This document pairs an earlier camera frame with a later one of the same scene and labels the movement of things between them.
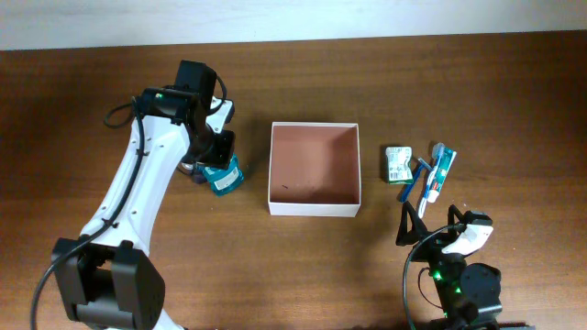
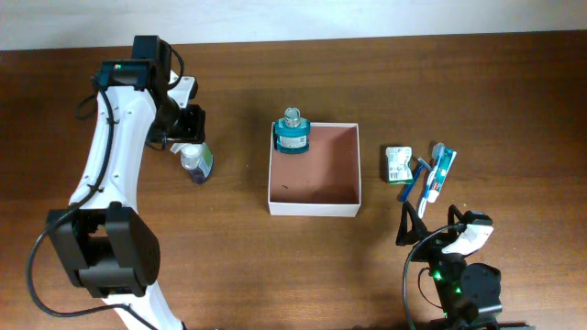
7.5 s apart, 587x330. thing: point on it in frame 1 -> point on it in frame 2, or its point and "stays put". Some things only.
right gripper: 419,228 stays put
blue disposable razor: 409,189 stays put
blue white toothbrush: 437,152 stays put
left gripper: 224,154 -> 194,129
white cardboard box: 315,169 stays put
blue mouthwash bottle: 227,180 -> 292,133
